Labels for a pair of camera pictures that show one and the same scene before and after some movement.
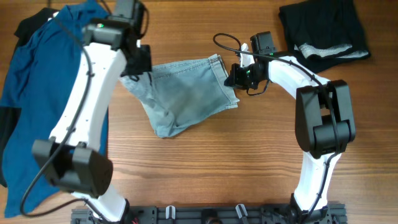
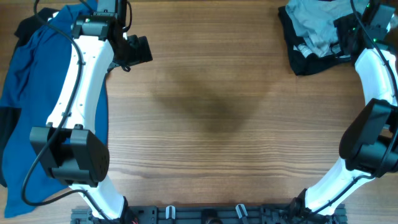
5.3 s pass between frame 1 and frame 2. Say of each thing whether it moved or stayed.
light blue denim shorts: moved
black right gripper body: moved
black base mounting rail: stayed
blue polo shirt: stayed
